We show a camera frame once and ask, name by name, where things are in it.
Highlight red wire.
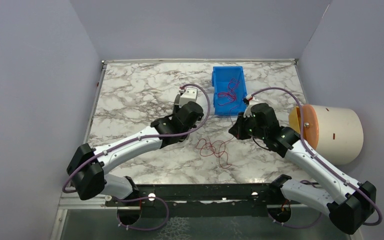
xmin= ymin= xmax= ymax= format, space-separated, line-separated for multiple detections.
xmin=194 ymin=105 xmax=243 ymax=170

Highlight black round spool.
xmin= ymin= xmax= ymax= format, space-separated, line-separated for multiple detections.
xmin=178 ymin=134 xmax=189 ymax=143

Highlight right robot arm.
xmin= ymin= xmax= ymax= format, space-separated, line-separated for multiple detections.
xmin=228 ymin=103 xmax=377 ymax=235

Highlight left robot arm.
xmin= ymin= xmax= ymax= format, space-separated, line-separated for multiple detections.
xmin=66 ymin=101 xmax=204 ymax=201

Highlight blue plastic bin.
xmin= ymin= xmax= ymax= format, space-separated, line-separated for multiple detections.
xmin=211 ymin=66 xmax=247 ymax=117

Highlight white cylinder with orange lid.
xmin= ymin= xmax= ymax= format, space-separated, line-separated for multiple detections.
xmin=288 ymin=104 xmax=364 ymax=166

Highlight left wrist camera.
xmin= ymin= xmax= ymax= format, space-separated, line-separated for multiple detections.
xmin=178 ymin=86 xmax=198 ymax=108

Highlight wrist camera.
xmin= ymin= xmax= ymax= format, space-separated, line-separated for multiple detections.
xmin=242 ymin=94 xmax=261 ymax=118
xmin=178 ymin=86 xmax=198 ymax=108

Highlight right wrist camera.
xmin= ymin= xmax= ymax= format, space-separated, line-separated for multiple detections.
xmin=242 ymin=94 xmax=261 ymax=118

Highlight red wires in bin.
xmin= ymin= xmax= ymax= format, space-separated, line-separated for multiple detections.
xmin=217 ymin=78 xmax=243 ymax=107

